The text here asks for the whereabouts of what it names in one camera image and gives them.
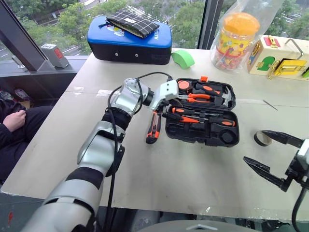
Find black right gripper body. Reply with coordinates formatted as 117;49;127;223
281;157;309;193

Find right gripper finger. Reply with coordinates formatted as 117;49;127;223
262;130;304;148
243;156;287;191

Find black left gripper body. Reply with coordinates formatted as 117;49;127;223
156;99;172;116

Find black orange utility knife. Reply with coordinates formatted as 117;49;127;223
145;110;162;145

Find black tape roll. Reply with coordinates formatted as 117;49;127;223
253;130;273;147

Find black plastic tool case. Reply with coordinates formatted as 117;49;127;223
165;76;240;147

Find blue black hard case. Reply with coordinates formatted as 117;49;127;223
86;15;173;66

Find person's bare hand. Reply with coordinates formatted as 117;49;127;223
2;111;27;132

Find orange black tape measure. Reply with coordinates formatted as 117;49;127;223
177;78;192;91

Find slim orange screwdriver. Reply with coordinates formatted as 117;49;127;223
180;115;205;124

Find black orange claw hammer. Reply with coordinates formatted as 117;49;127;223
194;82;234;107

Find green foam arch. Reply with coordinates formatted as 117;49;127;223
171;49;196;70

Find orange lidded plastic jar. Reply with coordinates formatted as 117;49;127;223
214;12;261;71

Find black white checked pouch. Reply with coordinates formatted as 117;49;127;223
98;9;160;39

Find wooden latch lock box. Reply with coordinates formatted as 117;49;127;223
246;35;309;82

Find grey metal box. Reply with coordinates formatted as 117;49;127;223
40;43;70;69

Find orange-lid jar in bag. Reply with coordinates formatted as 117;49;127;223
209;0;286;74

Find person in dark clothing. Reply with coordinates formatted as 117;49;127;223
0;98;54;186

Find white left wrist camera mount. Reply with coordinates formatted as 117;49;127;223
150;80;180;111

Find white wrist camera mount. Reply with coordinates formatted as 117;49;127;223
150;80;180;111
296;139;309;170

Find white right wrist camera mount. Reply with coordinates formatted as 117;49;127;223
296;139;309;170

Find orange handled pliers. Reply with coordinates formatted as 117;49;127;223
178;93;212;103

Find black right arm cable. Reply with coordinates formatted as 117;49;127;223
291;185;309;222

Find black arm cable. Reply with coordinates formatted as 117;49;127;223
291;185;309;222
105;72;173;232

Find dark window frame post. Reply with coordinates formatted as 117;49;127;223
197;0;220;50
0;0;50;72

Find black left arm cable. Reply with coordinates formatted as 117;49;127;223
105;72;173;232

